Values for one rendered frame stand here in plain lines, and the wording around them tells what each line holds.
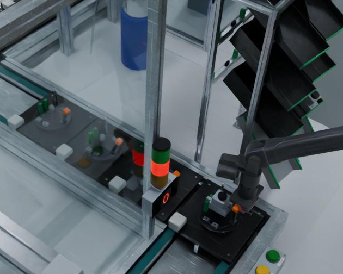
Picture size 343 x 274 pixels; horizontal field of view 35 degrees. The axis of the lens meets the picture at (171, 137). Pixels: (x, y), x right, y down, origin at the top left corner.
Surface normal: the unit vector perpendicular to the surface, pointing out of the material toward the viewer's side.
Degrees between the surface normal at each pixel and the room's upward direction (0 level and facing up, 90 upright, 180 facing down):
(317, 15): 25
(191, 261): 0
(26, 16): 90
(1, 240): 0
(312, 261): 0
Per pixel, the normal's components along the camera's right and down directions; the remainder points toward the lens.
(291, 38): 0.35, -0.40
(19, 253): 0.05, -0.69
